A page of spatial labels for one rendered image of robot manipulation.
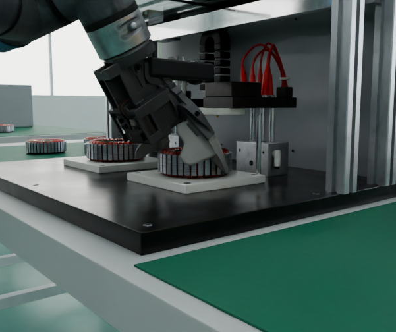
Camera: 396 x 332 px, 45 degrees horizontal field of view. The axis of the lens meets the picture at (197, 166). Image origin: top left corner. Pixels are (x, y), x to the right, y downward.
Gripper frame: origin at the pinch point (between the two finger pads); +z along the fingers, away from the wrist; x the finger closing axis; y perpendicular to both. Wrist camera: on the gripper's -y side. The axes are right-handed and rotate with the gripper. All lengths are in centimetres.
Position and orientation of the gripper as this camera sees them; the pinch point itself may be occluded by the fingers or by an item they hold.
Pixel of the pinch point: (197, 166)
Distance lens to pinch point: 71.9
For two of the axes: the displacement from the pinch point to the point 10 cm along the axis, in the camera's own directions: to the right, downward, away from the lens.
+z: 3.9, 8.2, 4.2
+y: -6.8, 5.6, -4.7
